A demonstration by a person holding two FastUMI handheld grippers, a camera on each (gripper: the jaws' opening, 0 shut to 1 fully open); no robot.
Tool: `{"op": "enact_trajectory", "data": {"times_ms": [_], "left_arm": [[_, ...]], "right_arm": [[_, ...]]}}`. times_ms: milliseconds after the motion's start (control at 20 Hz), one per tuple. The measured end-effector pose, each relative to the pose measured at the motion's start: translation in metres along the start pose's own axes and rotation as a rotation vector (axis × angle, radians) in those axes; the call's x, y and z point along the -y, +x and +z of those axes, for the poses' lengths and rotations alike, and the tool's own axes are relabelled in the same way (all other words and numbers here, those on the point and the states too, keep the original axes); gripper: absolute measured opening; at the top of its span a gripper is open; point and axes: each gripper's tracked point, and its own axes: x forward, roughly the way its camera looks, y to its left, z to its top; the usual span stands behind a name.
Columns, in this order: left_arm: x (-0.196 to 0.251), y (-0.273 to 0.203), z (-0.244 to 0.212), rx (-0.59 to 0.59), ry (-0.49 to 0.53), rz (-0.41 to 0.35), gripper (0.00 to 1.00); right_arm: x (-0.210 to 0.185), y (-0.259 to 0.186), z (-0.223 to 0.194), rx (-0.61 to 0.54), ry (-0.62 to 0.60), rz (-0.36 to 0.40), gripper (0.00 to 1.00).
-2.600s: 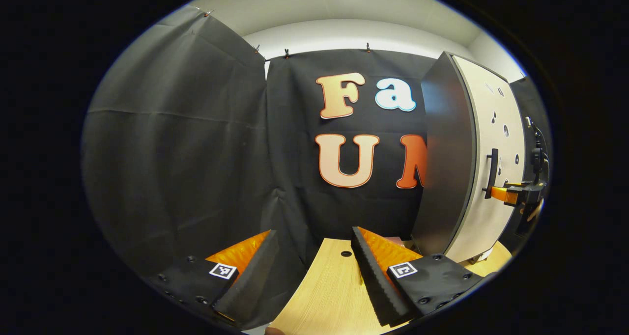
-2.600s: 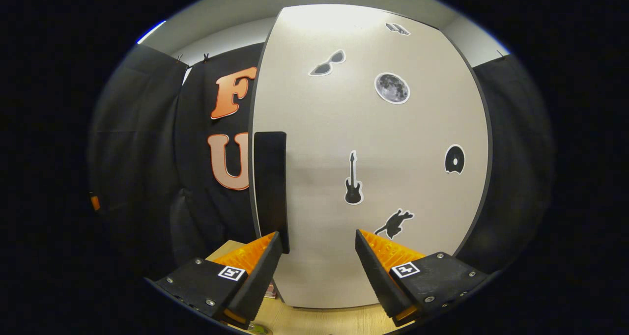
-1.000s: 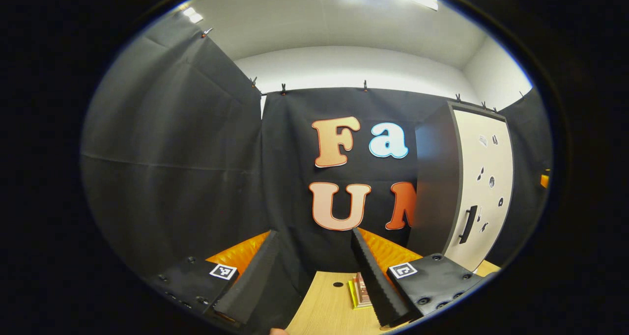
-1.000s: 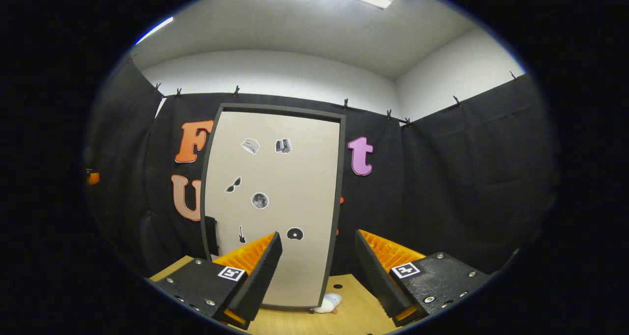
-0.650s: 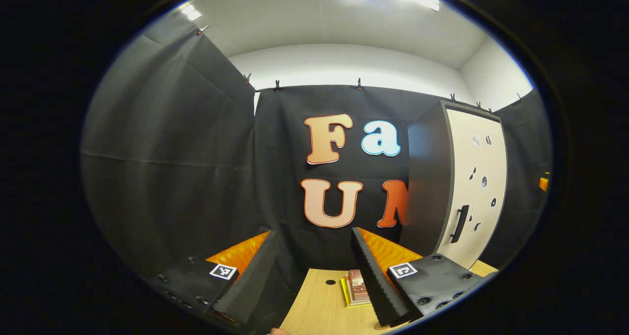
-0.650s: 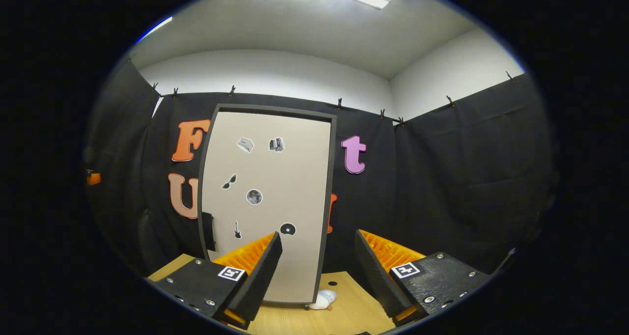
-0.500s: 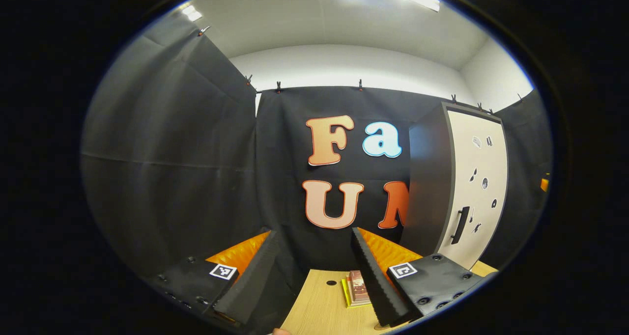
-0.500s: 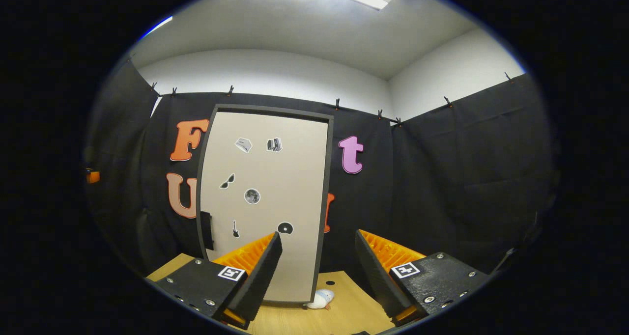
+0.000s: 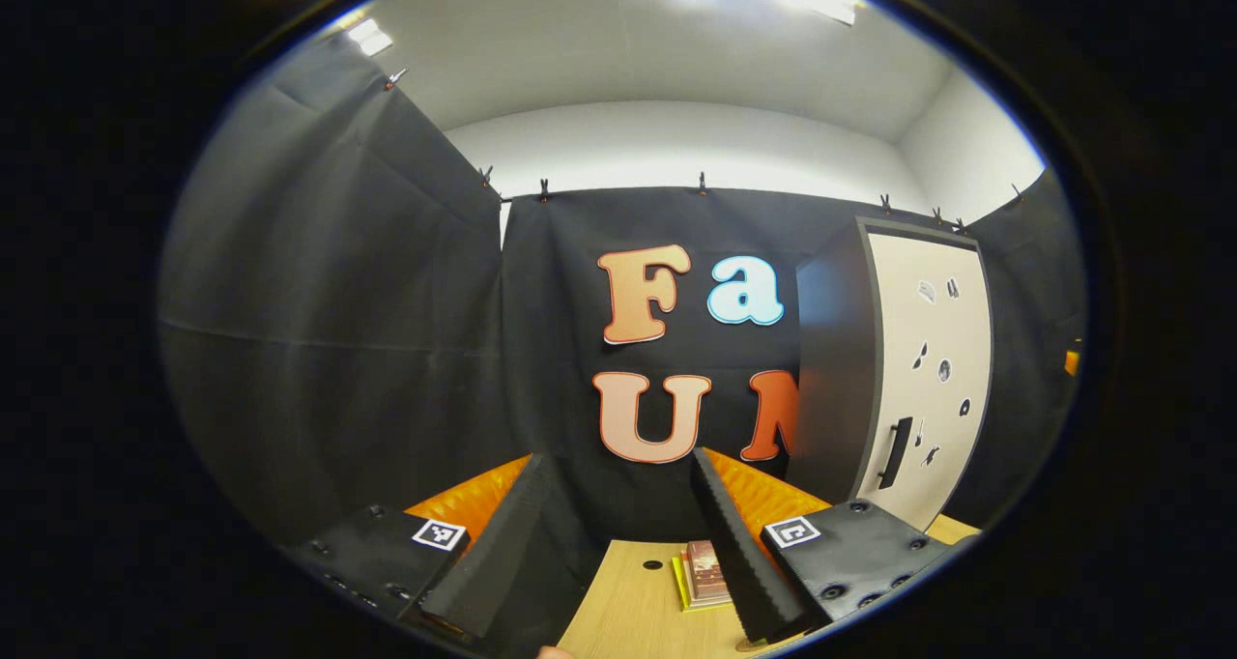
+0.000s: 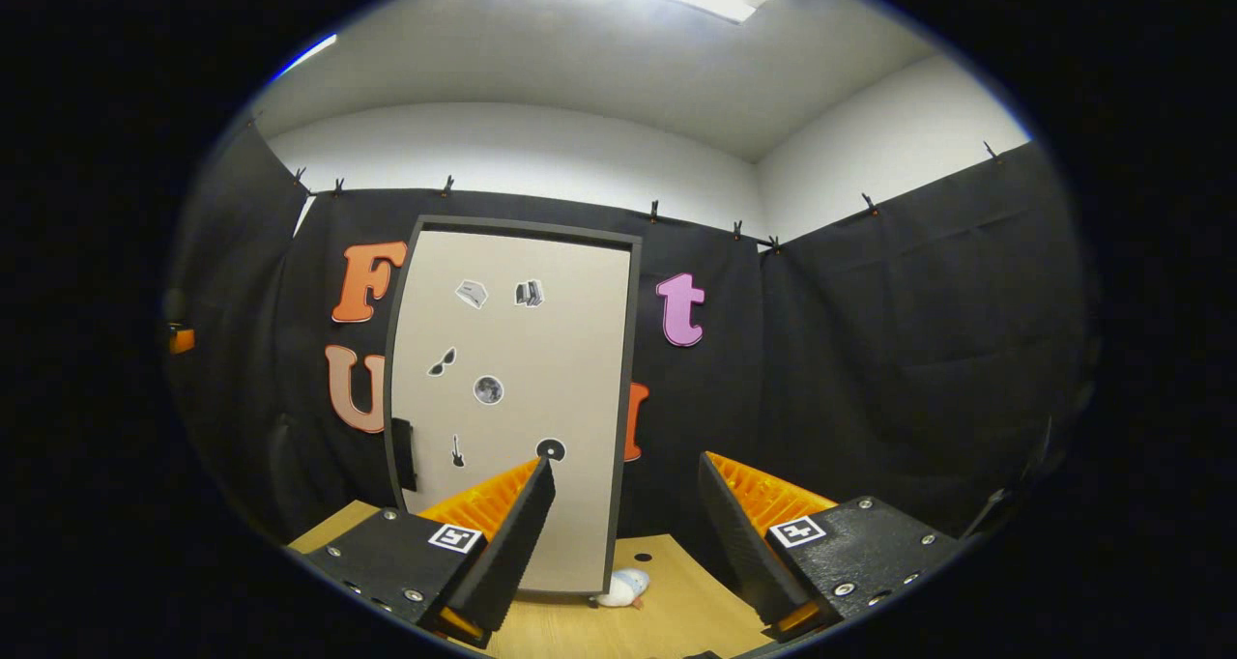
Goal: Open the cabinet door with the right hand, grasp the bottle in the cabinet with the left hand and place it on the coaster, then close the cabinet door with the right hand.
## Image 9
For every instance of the black backdrop cloth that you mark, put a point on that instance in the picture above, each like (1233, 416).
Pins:
(338, 301)

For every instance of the brown cover book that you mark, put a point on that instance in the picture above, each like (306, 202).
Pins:
(708, 567)

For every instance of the white cabinet door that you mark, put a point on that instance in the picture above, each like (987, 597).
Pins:
(957, 466)

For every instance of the grey cabinet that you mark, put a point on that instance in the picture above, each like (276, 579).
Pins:
(831, 369)

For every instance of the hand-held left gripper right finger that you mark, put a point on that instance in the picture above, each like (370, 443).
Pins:
(744, 562)

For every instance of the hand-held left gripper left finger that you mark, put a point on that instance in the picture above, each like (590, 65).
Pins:
(483, 562)

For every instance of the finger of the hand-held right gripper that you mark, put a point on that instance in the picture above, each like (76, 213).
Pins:
(1072, 361)

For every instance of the small ceiling light panel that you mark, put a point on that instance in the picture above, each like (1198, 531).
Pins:
(370, 37)

